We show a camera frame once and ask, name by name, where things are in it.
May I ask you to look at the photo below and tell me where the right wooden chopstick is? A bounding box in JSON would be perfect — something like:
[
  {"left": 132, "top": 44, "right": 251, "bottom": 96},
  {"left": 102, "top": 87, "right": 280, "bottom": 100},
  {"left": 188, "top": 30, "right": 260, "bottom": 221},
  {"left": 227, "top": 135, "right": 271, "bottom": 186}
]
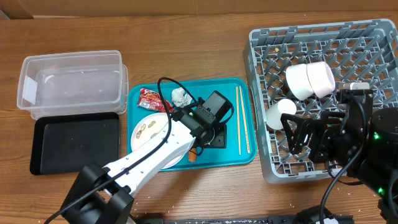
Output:
[{"left": 239, "top": 86, "right": 251, "bottom": 154}]

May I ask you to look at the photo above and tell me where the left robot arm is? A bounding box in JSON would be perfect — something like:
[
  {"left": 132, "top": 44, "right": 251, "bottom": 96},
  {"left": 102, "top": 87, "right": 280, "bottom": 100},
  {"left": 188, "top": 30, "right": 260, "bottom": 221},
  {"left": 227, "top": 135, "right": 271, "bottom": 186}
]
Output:
[{"left": 58, "top": 91, "right": 234, "bottom": 224}]

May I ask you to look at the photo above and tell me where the black tray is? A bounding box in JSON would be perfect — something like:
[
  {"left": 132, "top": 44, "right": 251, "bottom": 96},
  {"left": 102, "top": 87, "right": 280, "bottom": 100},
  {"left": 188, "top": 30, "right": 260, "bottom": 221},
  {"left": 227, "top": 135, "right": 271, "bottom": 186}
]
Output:
[{"left": 30, "top": 112, "right": 121, "bottom": 175}]

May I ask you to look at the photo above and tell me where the orange carrot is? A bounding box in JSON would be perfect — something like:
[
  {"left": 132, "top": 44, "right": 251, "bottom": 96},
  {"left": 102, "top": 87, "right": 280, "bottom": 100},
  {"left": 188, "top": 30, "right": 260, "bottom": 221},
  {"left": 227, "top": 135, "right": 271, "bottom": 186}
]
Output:
[{"left": 188, "top": 148, "right": 197, "bottom": 162}]

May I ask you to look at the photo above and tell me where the white plate with peanuts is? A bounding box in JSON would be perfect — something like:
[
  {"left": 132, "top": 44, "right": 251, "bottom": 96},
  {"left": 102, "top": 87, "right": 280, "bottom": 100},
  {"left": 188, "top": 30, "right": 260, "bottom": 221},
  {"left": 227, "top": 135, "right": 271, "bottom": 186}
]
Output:
[{"left": 129, "top": 113, "right": 193, "bottom": 169}]

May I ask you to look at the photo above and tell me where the clear plastic bin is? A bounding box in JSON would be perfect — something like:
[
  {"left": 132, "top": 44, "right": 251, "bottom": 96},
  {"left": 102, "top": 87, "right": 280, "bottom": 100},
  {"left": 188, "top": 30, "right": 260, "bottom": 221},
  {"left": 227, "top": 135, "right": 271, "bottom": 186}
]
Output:
[{"left": 16, "top": 50, "right": 129, "bottom": 119}]

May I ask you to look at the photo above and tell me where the grey dishwasher rack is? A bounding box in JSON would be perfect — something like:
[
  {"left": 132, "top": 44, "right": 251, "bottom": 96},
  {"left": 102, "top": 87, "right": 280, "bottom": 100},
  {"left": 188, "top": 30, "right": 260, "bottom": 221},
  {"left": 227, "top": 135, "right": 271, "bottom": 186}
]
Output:
[{"left": 243, "top": 19, "right": 397, "bottom": 184}]

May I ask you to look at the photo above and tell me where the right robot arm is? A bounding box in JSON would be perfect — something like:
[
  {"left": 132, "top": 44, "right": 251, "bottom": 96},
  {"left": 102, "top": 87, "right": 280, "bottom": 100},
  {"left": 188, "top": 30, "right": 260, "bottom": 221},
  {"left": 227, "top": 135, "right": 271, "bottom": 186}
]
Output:
[{"left": 280, "top": 89, "right": 397, "bottom": 223}]

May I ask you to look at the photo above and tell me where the teal serving tray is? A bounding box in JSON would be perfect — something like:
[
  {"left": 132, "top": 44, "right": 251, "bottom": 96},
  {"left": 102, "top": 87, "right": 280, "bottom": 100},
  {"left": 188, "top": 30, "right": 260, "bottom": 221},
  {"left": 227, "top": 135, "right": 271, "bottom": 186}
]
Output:
[{"left": 126, "top": 77, "right": 258, "bottom": 172}]

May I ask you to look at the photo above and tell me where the crumpled white tissue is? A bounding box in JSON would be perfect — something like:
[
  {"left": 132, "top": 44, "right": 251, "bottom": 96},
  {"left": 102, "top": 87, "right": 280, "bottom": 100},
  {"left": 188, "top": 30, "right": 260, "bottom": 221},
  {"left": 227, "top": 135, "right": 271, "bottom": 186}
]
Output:
[{"left": 172, "top": 87, "right": 193, "bottom": 108}]

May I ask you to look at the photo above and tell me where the white cup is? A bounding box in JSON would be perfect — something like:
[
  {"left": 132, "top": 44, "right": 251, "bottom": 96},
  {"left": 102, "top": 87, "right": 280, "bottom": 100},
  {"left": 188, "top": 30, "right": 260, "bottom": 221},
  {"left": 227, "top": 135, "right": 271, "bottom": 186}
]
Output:
[{"left": 266, "top": 99, "right": 297, "bottom": 130}]

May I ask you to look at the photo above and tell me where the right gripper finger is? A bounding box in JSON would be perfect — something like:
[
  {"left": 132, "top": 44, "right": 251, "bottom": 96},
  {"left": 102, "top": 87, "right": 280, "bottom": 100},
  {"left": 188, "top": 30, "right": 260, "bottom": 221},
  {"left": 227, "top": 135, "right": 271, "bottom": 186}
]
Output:
[
  {"left": 280, "top": 113, "right": 313, "bottom": 154},
  {"left": 320, "top": 111, "right": 342, "bottom": 124}
]

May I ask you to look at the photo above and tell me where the pink bowl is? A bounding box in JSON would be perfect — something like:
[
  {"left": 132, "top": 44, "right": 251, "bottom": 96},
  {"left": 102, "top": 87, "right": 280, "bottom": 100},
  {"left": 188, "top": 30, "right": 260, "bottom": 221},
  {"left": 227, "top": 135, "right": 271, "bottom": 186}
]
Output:
[{"left": 307, "top": 62, "right": 335, "bottom": 98}]

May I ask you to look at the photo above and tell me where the red snack wrapper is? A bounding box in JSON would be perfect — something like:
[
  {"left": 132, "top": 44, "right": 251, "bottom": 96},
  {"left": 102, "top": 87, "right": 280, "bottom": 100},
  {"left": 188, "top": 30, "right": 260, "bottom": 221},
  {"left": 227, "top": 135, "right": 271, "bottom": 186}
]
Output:
[{"left": 137, "top": 88, "right": 166, "bottom": 113}]

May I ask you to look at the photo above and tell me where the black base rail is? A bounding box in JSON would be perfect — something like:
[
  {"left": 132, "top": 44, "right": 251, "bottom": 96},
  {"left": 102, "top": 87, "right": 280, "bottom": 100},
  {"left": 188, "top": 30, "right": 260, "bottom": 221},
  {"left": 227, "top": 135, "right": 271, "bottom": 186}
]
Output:
[{"left": 127, "top": 215, "right": 295, "bottom": 224}]

